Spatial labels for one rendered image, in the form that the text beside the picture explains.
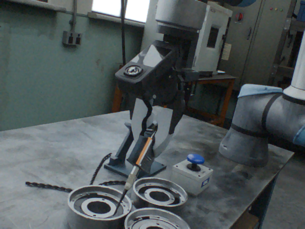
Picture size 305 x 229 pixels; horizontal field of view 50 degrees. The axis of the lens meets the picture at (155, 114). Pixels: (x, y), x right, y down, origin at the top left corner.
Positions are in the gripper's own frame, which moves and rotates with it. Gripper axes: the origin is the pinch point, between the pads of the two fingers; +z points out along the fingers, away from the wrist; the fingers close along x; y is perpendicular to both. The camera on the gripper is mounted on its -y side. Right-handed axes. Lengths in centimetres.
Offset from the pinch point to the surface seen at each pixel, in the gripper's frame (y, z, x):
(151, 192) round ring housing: 6.0, 10.7, 0.1
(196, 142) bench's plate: 51, 13, 10
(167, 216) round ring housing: -0.1, 10.1, -6.4
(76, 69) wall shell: 148, 23, 153
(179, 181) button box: 16.8, 11.4, -0.9
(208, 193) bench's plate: 20.6, 13.3, -6.6
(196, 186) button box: 16.6, 11.0, -4.8
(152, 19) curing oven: 211, -27, 131
